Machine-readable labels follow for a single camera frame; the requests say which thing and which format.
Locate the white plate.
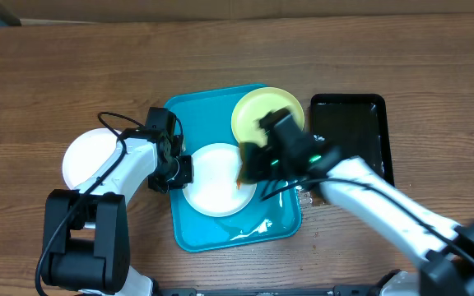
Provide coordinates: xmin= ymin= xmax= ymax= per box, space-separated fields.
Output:
xmin=183 ymin=143 xmax=257 ymax=218
xmin=62 ymin=127 xmax=117 ymax=189

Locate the green yellow sponge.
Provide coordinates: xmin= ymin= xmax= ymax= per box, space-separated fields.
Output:
xmin=236 ymin=142 xmax=261 ymax=186

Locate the light green plate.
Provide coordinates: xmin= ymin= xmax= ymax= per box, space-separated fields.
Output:
xmin=231 ymin=87 xmax=304 ymax=146

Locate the white plate front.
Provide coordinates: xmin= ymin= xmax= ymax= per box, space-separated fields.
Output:
xmin=62 ymin=127 xmax=117 ymax=189

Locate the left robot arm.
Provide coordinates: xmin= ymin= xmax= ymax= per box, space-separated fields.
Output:
xmin=35 ymin=128 xmax=193 ymax=295

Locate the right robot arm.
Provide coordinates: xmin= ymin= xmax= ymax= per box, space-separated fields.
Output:
xmin=238 ymin=141 xmax=474 ymax=295

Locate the teal plastic tray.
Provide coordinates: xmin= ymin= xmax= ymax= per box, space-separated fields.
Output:
xmin=165 ymin=84 xmax=302 ymax=252

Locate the black rectangular tray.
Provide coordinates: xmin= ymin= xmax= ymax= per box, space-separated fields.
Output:
xmin=309 ymin=94 xmax=395 ymax=185

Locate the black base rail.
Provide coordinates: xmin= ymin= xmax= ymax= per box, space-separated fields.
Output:
xmin=156 ymin=284 xmax=381 ymax=296

